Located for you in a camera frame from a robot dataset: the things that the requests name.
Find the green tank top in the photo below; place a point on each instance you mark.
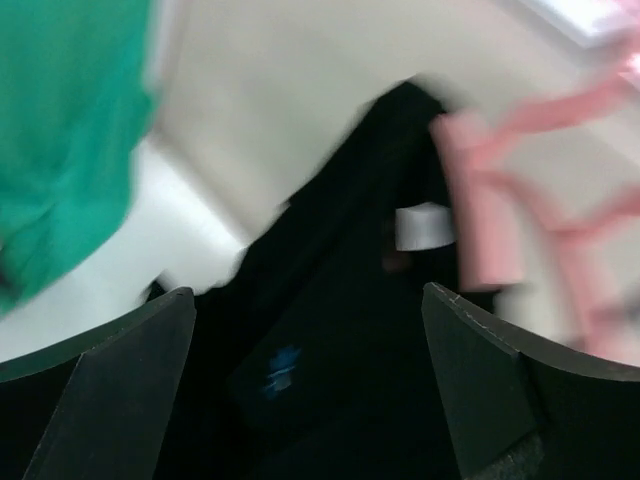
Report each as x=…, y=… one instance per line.
x=74, y=105

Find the black t shirt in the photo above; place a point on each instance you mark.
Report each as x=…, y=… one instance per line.
x=312, y=361

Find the pink hanger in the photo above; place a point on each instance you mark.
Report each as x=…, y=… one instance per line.
x=488, y=241

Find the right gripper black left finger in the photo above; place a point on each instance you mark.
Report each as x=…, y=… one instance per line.
x=97, y=405

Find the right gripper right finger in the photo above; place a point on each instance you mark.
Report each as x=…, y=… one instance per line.
x=520, y=406

